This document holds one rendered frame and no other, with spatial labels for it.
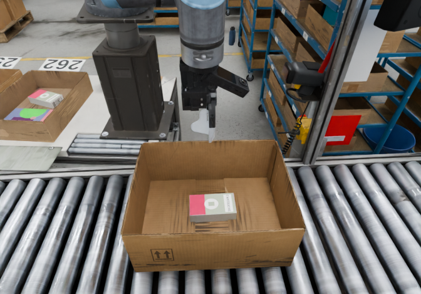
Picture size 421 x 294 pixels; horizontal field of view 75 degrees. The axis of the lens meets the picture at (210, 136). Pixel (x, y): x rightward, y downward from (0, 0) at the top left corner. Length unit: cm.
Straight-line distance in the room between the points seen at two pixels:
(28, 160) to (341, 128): 109
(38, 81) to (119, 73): 66
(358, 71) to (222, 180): 52
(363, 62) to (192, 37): 52
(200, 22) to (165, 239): 44
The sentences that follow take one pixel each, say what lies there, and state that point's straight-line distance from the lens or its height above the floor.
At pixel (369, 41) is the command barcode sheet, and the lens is 87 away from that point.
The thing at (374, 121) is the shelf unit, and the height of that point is 54.
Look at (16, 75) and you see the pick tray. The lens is 157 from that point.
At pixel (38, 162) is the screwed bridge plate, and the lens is 114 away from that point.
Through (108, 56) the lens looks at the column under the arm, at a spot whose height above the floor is 107.
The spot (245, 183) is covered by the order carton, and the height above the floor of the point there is 76.
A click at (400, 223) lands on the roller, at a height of 75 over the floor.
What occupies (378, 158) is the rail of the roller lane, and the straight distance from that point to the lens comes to 115.
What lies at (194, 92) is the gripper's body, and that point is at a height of 112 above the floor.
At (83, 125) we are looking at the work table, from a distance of 124.
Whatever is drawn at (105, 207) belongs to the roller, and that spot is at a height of 75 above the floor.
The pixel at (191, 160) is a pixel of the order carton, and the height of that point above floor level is 84.
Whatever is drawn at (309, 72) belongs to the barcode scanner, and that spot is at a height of 108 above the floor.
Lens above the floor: 144
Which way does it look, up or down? 40 degrees down
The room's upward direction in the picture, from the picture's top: straight up
